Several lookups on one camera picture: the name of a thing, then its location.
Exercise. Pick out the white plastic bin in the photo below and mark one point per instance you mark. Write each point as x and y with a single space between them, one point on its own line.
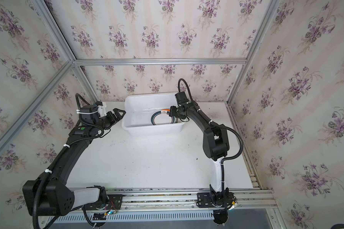
139 109

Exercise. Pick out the aluminium frame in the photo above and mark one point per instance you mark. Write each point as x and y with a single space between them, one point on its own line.
108 50

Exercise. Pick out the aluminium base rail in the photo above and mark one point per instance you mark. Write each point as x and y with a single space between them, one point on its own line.
148 205

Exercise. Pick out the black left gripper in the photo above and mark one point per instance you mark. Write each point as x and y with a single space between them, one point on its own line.
117 117

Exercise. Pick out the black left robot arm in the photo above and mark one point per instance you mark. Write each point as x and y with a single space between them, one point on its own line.
49 195

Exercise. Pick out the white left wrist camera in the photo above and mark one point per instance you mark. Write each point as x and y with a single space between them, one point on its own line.
101 108

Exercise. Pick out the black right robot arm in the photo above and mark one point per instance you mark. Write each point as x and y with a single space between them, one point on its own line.
215 144

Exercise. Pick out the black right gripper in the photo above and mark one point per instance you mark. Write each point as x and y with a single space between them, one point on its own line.
175 111

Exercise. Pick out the white green rim plate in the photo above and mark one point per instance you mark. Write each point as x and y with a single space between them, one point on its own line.
162 118

